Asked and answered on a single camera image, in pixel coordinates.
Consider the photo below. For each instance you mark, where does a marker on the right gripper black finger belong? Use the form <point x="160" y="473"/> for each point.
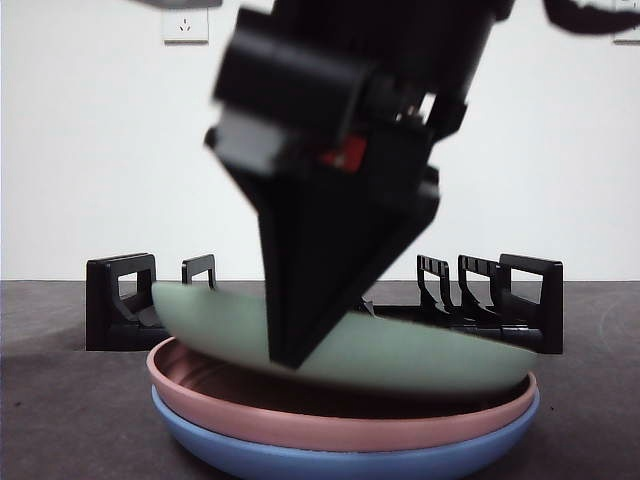
<point x="325" y="250"/>
<point x="426" y="205"/>

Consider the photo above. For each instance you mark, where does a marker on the green plate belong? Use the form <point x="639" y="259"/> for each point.
<point x="400" y="355"/>

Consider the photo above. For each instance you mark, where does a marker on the pink plate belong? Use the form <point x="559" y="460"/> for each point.
<point x="300" y="425"/>

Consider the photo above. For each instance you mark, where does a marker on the blue plate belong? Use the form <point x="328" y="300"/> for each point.
<point x="250" y="457"/>

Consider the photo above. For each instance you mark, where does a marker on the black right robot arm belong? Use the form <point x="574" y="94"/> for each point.
<point x="425" y="35"/>

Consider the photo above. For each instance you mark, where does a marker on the black plastic dish rack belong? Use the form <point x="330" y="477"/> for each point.
<point x="105" y="330"/>

